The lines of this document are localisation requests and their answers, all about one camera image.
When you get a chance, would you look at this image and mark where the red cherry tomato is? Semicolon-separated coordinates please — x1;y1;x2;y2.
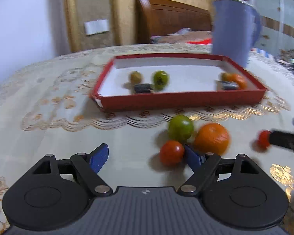
159;140;185;167
257;130;271;150

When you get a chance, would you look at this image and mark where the large orange tangerine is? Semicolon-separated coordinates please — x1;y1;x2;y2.
193;123;230;155

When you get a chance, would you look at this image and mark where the green tomato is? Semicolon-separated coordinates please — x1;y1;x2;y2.
168;115;194;143
153;70;169;91

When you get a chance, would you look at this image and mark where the small orange tangerine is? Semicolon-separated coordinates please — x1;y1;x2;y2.
229;74;248;90

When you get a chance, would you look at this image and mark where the dark sugarcane piece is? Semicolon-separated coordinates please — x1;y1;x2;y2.
217;81;240;91
134;83;154;94

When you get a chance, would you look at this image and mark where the small green longan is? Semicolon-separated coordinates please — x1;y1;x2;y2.
220;72;232;82

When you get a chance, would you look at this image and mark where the green tomato front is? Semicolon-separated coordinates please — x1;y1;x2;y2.
153;70;169;91

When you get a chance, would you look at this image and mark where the tan longan fruit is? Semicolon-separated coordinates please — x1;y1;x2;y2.
129;71;143;85

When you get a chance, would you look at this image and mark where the cream gold patterned tablecloth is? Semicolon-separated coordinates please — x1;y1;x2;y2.
0;44;294;234

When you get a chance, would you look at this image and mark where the red cardboard box tray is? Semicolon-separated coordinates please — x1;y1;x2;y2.
90;53;266;111

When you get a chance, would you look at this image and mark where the lavender blue pitcher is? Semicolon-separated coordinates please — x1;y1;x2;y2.
211;0;262;68

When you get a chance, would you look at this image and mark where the folded blanket on bed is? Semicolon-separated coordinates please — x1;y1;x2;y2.
150;28;212;43

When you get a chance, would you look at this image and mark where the wooden bed headboard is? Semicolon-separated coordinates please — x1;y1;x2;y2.
135;0;212;44

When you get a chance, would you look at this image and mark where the white wall switch panel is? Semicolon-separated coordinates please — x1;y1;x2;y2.
84;19;109;36

